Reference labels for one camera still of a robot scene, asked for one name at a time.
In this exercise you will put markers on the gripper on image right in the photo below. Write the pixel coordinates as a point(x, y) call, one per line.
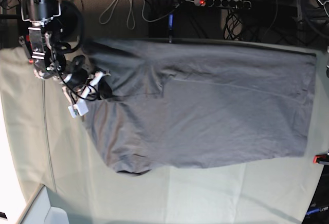
point(327, 65)

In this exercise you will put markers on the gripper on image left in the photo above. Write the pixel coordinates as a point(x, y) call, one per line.
point(80, 85)

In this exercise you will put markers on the grey t-shirt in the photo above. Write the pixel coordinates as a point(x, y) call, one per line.
point(198, 105)

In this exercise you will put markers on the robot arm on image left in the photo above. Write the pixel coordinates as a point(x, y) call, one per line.
point(56, 30)

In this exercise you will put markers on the red clamp top left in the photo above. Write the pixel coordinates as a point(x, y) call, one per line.
point(25, 46)

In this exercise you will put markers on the red clamp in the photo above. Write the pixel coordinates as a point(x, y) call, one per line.
point(25, 46)
point(170, 27)

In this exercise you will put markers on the green table cloth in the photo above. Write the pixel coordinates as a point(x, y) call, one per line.
point(50, 147)

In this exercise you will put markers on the red clamp right edge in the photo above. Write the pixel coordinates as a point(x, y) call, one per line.
point(321, 159)

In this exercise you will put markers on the red clamp top centre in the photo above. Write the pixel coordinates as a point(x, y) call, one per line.
point(170, 27)

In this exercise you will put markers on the black power strip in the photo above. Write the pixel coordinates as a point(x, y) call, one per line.
point(224, 4)

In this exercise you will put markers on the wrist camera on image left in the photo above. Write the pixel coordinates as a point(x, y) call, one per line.
point(78, 109)

